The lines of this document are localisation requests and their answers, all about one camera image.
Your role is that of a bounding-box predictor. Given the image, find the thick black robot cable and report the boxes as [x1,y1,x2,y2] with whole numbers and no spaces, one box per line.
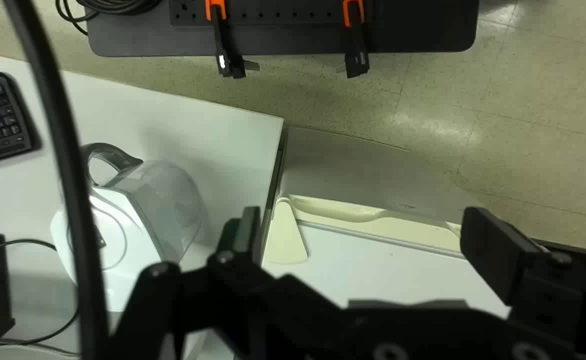
[0,0,111,360]

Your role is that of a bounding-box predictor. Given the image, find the thin black cable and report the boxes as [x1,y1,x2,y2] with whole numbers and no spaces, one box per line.
[0,237,82,349]

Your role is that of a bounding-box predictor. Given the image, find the orange black bar clamp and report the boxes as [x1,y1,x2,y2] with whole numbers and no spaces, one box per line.
[201,0,261,80]
[339,0,371,80]

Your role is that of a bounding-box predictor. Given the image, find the black power strip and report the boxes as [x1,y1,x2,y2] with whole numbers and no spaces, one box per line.
[167,0,374,28]
[84,0,480,61]

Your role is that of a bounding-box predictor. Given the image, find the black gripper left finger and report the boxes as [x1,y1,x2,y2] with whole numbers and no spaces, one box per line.
[108,205,348,360]

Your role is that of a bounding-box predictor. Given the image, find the coiled black cables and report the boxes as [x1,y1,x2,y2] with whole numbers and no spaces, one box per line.
[53,0,164,38]

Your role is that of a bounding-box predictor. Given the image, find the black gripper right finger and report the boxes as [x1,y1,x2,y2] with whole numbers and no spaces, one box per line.
[457,206,586,360]

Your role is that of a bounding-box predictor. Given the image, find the cream plastic tray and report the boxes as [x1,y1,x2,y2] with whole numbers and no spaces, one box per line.
[261,192,463,266]

